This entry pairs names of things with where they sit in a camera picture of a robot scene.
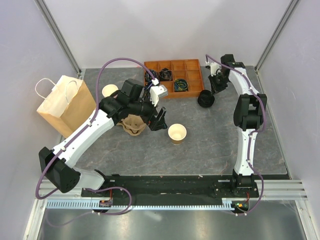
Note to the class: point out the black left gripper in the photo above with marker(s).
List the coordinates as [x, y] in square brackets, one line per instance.
[160, 123]

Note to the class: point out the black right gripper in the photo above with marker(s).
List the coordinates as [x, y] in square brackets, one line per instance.
[215, 89]

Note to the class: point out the brown paper coffee cup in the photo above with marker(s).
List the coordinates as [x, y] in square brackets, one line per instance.
[177, 133]

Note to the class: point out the pulp cardboard cup carrier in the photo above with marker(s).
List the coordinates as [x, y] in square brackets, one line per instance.
[133, 125]

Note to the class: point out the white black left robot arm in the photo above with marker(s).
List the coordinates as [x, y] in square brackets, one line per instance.
[58, 164]

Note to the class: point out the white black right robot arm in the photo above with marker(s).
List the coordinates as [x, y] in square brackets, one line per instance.
[249, 115]

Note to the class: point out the stack of black lids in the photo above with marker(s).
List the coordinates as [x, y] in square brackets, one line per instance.
[205, 100]

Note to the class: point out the orange wooden compartment tray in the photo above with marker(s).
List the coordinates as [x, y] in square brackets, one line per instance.
[188, 69]

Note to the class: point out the blue yellow rolled cloth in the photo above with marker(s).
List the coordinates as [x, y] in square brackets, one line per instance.
[180, 85]

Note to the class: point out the dark patterned rolled cloth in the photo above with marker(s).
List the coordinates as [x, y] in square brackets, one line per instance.
[150, 74]

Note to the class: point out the black rolled cloth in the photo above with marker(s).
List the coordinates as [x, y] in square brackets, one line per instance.
[165, 75]

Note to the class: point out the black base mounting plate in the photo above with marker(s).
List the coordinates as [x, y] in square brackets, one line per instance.
[167, 189]

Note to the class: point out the brown paper bag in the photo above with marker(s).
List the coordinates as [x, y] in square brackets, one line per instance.
[68, 105]

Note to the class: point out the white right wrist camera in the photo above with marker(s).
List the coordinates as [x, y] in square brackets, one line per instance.
[214, 68]

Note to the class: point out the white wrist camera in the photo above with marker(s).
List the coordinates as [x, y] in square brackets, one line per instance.
[157, 92]
[214, 68]

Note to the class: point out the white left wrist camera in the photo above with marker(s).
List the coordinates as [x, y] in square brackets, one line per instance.
[157, 92]

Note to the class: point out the aluminium frame post right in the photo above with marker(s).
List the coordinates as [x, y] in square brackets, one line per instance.
[293, 4]

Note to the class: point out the aluminium frame post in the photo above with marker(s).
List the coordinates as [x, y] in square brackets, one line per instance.
[293, 4]
[46, 13]

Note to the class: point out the aluminium front rail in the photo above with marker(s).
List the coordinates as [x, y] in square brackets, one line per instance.
[46, 187]

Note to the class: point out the aluminium frame post left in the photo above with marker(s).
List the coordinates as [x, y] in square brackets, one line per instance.
[46, 13]

